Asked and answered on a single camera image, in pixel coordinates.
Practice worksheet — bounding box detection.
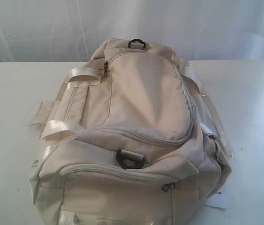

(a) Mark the cream fabric duffel bag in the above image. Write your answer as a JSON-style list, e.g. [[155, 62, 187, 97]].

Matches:
[[29, 39, 232, 225]]

